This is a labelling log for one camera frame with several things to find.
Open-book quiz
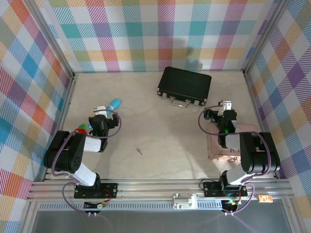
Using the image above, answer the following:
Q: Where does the pink cartoon couple tin box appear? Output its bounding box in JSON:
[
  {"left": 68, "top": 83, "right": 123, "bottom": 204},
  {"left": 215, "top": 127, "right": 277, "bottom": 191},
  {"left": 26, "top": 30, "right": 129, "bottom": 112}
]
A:
[{"left": 206, "top": 122, "right": 259, "bottom": 162}]

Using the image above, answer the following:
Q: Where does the red and green toy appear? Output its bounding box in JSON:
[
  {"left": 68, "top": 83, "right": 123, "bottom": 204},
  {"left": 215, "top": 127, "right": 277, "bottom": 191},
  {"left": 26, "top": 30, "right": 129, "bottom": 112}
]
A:
[{"left": 74, "top": 123, "right": 88, "bottom": 134}]

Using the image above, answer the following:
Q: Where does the blue marker pen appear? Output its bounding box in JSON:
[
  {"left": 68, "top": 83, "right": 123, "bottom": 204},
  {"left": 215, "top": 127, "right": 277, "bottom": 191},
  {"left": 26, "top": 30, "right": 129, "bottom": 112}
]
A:
[{"left": 87, "top": 98, "right": 121, "bottom": 129}]

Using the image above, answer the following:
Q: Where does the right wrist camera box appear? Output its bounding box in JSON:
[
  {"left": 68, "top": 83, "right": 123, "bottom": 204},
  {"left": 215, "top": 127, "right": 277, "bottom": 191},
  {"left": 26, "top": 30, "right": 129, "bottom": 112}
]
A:
[{"left": 217, "top": 100, "right": 233, "bottom": 117}]

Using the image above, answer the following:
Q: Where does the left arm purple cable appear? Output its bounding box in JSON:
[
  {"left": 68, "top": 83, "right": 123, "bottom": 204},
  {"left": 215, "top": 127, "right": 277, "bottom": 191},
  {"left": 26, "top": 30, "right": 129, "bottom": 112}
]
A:
[{"left": 51, "top": 109, "right": 122, "bottom": 215}]

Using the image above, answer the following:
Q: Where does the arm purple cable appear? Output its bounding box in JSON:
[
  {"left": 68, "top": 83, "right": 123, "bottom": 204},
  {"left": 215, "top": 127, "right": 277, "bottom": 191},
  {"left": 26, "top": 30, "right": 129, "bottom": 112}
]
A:
[
  {"left": 198, "top": 105, "right": 272, "bottom": 216},
  {"left": 51, "top": 109, "right": 122, "bottom": 215}
]

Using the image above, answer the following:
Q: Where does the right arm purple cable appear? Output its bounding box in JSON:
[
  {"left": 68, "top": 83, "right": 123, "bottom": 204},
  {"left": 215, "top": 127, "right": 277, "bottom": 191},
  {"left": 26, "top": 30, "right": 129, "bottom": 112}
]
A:
[{"left": 198, "top": 105, "right": 272, "bottom": 216}]

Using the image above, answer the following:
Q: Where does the aluminium side rail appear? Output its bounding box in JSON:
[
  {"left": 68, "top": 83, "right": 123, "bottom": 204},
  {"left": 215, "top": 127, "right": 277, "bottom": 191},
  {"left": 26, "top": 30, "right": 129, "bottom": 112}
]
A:
[
  {"left": 242, "top": 70, "right": 280, "bottom": 180},
  {"left": 42, "top": 74, "right": 77, "bottom": 182}
]

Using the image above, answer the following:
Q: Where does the black case with metal handle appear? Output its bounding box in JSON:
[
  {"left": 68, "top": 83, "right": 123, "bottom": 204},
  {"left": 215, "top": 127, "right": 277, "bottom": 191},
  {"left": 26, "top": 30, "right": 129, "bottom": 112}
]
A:
[{"left": 156, "top": 67, "right": 212, "bottom": 109}]

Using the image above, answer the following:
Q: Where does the aluminium back wall rail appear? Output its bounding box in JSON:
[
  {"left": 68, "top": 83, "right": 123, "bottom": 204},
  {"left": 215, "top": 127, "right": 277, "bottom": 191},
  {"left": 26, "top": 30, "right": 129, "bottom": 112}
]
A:
[{"left": 74, "top": 69, "right": 245, "bottom": 74}]

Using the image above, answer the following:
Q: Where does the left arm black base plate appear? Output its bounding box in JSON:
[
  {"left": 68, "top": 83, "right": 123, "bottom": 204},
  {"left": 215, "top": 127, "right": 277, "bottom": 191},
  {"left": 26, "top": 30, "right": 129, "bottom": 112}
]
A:
[{"left": 74, "top": 182, "right": 119, "bottom": 199}]

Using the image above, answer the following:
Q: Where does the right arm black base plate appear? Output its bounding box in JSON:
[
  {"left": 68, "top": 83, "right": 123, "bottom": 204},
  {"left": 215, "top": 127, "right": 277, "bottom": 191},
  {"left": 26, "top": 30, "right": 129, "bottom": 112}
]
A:
[{"left": 203, "top": 181, "right": 248, "bottom": 198}]

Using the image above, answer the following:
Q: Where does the aluminium front rail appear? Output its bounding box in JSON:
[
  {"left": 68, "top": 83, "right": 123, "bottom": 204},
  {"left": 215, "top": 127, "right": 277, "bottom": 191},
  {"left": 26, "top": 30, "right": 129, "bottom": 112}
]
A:
[{"left": 26, "top": 178, "right": 294, "bottom": 202}]

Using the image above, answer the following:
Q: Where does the power connector with wires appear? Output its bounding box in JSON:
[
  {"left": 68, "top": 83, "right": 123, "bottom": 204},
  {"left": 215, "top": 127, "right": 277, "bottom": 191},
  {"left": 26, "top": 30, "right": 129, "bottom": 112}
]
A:
[
  {"left": 222, "top": 199, "right": 241, "bottom": 212},
  {"left": 84, "top": 200, "right": 108, "bottom": 210}
]

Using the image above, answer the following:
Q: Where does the white metal bracket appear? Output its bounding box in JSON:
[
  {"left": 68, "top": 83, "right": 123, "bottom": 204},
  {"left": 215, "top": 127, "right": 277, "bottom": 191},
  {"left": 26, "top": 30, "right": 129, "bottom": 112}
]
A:
[{"left": 172, "top": 193, "right": 199, "bottom": 210}]

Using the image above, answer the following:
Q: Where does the perforated grey cable duct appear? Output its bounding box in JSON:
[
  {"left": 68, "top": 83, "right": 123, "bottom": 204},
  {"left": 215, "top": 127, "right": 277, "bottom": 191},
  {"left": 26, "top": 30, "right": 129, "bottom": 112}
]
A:
[{"left": 38, "top": 202, "right": 245, "bottom": 211}]

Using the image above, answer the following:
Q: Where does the aluminium corner post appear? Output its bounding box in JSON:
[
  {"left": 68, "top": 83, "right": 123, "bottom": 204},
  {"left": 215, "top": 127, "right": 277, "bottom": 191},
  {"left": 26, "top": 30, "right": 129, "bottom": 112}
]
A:
[
  {"left": 25, "top": 0, "right": 76, "bottom": 78},
  {"left": 242, "top": 0, "right": 290, "bottom": 75}
]

